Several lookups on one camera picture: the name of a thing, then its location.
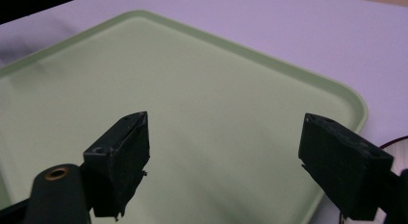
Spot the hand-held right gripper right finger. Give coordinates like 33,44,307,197
297,112,395,222

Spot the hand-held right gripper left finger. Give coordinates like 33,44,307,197
82,111,151,222

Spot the light green plastic tray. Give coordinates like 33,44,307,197
0,10,369,224

